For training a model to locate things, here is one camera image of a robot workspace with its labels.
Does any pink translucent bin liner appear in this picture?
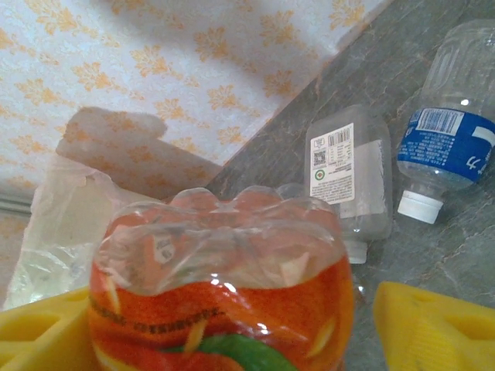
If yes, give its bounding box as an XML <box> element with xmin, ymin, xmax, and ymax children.
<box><xmin>3</xmin><ymin>107</ymin><xmax>224</xmax><ymax>312</ymax></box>

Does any square clear bottle white label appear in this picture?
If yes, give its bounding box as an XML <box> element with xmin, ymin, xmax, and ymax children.
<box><xmin>305</xmin><ymin>104</ymin><xmax>394</xmax><ymax>266</ymax></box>

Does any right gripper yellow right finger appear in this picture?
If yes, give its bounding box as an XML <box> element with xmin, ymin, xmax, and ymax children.
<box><xmin>373</xmin><ymin>281</ymin><xmax>495</xmax><ymax>371</ymax></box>

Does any blue label clear plastic bottle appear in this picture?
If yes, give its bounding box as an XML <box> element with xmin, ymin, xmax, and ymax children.
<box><xmin>396</xmin><ymin>19</ymin><xmax>495</xmax><ymax>225</ymax></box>

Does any white plastic bin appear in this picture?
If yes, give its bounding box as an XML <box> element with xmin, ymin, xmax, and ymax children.
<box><xmin>3</xmin><ymin>107</ymin><xmax>224</xmax><ymax>312</ymax></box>

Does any orange label plastic bottle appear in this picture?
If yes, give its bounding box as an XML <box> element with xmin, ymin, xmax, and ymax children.
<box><xmin>87</xmin><ymin>185</ymin><xmax>355</xmax><ymax>371</ymax></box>

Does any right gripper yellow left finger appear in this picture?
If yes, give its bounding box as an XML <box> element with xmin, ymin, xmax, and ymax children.
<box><xmin>0</xmin><ymin>285</ymin><xmax>96</xmax><ymax>371</ymax></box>

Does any aluminium frame post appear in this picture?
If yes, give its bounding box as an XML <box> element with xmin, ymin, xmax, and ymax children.
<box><xmin>0</xmin><ymin>191</ymin><xmax>34</xmax><ymax>213</ymax></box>

